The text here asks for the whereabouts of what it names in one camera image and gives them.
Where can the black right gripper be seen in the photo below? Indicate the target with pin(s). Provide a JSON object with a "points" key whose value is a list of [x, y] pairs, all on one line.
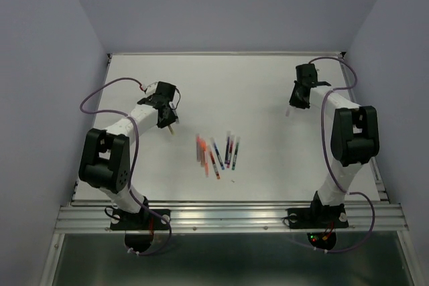
{"points": [[294, 101]]}

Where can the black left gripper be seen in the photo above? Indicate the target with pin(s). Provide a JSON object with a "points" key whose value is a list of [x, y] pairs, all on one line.
{"points": [[170, 120]]}

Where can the yellow marker pen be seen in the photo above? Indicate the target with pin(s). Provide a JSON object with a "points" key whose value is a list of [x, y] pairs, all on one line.
{"points": [[171, 130]]}

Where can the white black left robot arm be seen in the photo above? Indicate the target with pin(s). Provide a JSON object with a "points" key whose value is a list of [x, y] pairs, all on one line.
{"points": [[110, 154]]}

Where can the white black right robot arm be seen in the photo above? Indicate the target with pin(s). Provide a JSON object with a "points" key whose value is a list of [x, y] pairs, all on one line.
{"points": [[354, 141]]}

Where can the light orange marker pen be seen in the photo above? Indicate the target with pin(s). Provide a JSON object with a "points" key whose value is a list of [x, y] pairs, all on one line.
{"points": [[205, 164]]}

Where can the dark red marker pen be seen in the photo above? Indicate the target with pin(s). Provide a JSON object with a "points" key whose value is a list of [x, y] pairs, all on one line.
{"points": [[227, 148]]}

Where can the purple marker pen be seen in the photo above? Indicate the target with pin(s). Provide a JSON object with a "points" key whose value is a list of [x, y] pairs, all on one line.
{"points": [[231, 150]]}

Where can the green marker pen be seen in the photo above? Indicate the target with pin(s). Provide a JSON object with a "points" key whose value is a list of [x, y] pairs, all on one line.
{"points": [[237, 143]]}

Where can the blue marker pen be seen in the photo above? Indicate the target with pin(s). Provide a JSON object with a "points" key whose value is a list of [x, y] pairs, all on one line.
{"points": [[217, 153]]}

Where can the red orange marker pen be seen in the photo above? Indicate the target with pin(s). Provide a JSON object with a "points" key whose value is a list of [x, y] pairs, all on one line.
{"points": [[215, 168]]}

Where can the aluminium table edge rail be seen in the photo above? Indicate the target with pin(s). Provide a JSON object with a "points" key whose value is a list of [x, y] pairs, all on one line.
{"points": [[349, 78]]}

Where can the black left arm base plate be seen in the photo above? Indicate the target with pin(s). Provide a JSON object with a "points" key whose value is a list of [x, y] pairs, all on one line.
{"points": [[145, 234]]}

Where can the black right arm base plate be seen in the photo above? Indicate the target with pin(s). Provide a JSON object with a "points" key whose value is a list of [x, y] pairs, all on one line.
{"points": [[320, 224]]}

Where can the aluminium front frame rails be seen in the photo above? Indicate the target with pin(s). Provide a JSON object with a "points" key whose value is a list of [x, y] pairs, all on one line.
{"points": [[228, 217]]}

